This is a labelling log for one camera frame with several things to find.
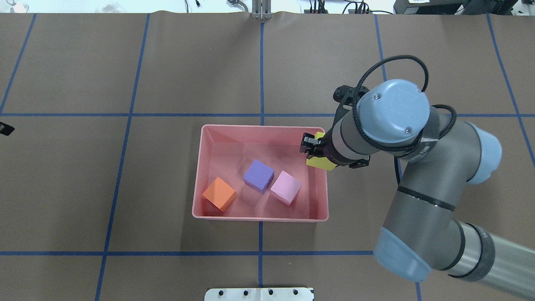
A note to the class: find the aluminium frame post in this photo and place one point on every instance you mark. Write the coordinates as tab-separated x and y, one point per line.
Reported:
261	9

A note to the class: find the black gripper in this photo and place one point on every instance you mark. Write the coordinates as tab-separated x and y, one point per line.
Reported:
327	149

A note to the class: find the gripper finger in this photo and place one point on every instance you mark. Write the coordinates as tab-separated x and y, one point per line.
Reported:
6	129

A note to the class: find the pink plastic bin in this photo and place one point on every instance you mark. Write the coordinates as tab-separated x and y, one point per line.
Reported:
226	151

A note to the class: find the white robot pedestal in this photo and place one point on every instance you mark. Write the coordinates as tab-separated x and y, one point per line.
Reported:
260	294

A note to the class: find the purple foam block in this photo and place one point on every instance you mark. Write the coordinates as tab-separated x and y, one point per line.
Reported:
259	176

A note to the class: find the orange foam block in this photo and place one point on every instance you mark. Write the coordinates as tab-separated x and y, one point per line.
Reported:
220	194

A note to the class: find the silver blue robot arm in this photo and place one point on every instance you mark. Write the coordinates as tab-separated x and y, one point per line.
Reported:
443	156

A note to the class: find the yellow foam block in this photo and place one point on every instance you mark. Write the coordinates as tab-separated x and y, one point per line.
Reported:
319	162

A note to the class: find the pink foam block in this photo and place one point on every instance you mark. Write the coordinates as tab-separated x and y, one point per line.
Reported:
285	188

